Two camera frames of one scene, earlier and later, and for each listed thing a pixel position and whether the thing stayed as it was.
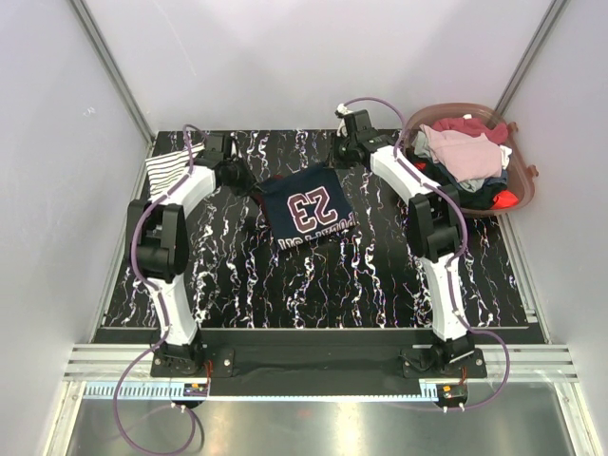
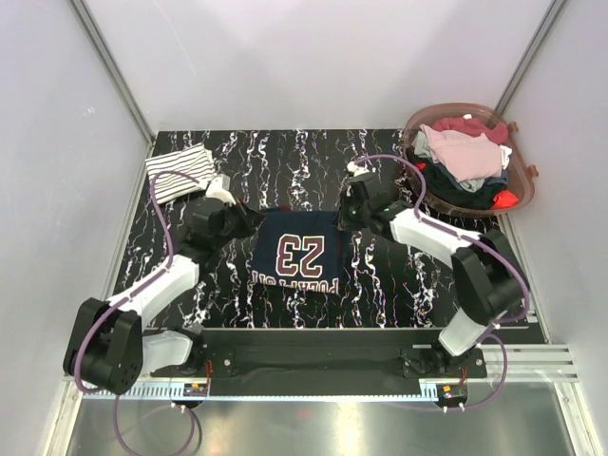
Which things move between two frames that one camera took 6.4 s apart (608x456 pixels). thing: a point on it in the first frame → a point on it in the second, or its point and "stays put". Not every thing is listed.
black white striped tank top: (163, 172) stays put
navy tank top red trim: (306, 206) → (299, 250)
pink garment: (497, 132) stays put
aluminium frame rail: (528, 362) stays put
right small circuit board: (451, 391) stays put
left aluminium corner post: (110, 66) stays put
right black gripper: (338, 161) → (342, 221)
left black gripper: (250, 183) → (250, 219)
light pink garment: (467, 156) stays put
